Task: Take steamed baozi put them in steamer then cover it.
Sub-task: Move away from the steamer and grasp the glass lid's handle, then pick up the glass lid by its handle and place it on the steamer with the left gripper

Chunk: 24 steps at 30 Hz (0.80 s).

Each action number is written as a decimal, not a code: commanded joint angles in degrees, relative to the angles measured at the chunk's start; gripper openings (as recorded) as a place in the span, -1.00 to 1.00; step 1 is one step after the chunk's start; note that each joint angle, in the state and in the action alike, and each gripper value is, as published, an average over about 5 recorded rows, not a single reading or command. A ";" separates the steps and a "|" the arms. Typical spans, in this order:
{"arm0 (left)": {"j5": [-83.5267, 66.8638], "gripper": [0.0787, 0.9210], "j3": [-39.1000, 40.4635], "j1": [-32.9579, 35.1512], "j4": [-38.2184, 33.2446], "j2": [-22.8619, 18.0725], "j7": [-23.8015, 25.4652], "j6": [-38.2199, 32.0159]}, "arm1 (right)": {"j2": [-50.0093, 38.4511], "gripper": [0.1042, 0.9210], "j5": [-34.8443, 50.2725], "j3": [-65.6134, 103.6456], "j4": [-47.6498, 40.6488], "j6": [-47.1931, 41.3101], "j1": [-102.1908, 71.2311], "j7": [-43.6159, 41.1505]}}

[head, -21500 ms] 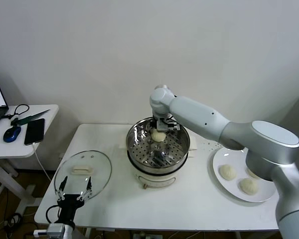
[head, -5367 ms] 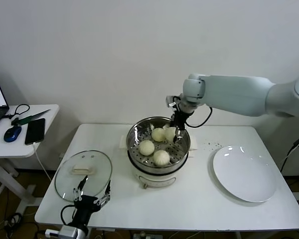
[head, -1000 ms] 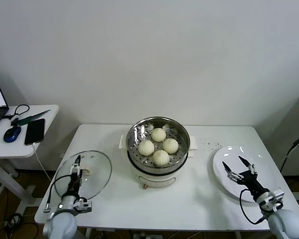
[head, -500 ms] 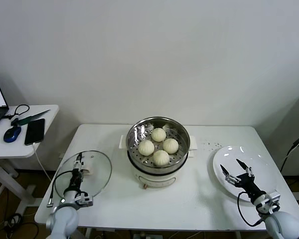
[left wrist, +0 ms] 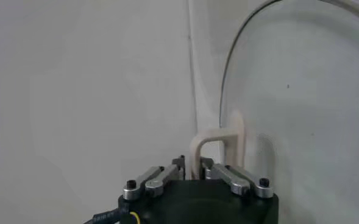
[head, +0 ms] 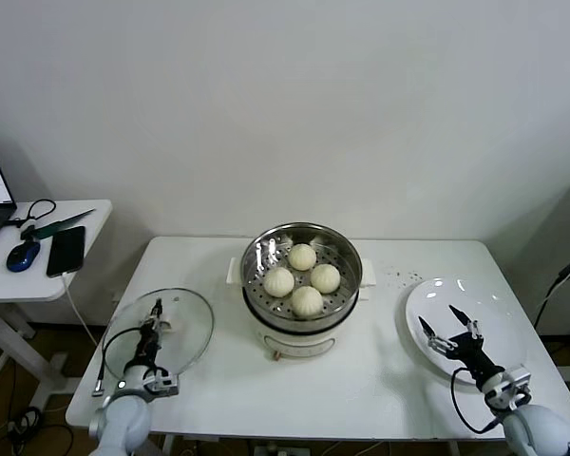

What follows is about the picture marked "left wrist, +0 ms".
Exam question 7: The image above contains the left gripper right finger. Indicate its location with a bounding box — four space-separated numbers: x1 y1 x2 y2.
199 156 274 199

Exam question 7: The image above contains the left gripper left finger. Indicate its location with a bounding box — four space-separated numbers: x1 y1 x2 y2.
123 155 187 201

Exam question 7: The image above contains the glass lid with cream handle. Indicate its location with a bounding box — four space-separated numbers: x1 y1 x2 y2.
190 0 359 224

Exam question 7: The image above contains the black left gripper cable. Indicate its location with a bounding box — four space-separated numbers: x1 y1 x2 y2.
83 206 129 224

